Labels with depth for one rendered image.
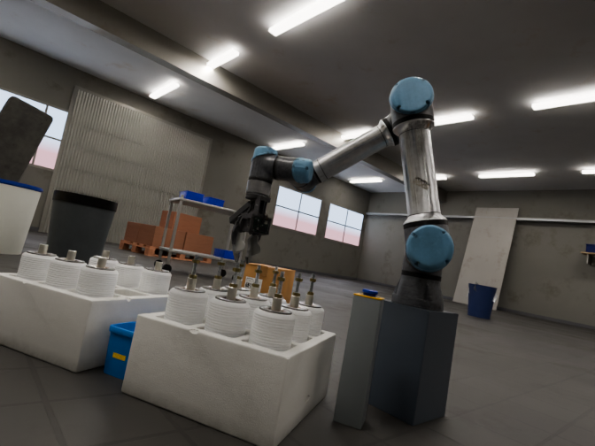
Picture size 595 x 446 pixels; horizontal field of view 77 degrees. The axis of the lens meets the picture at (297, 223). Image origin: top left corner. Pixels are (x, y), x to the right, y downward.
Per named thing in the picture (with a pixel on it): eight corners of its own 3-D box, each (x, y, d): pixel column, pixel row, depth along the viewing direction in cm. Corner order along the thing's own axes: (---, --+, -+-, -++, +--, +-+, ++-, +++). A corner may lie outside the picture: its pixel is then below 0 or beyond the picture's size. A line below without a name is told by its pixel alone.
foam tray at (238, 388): (212, 359, 122) (224, 304, 124) (326, 396, 108) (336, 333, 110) (119, 392, 86) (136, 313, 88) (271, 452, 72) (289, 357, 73)
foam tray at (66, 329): (90, 321, 141) (102, 274, 143) (174, 347, 128) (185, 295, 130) (-26, 335, 105) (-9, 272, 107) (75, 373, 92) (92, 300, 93)
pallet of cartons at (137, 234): (189, 257, 756) (197, 219, 764) (218, 265, 674) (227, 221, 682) (113, 247, 658) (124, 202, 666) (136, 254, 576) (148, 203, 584)
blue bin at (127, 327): (172, 351, 123) (180, 315, 124) (200, 360, 119) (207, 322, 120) (96, 372, 95) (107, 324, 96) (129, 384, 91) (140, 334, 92)
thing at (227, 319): (186, 372, 86) (202, 295, 88) (218, 368, 93) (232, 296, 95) (212, 388, 80) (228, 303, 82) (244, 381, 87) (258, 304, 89)
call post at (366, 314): (339, 411, 98) (358, 294, 101) (365, 420, 95) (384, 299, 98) (332, 420, 91) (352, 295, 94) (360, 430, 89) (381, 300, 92)
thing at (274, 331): (289, 396, 84) (304, 315, 86) (265, 405, 76) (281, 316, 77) (256, 381, 89) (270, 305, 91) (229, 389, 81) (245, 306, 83)
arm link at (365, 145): (415, 105, 126) (290, 175, 134) (417, 89, 115) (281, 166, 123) (433, 133, 123) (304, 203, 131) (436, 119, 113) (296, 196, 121)
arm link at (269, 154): (276, 146, 113) (250, 143, 115) (269, 180, 111) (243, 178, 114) (283, 154, 120) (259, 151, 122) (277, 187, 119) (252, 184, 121)
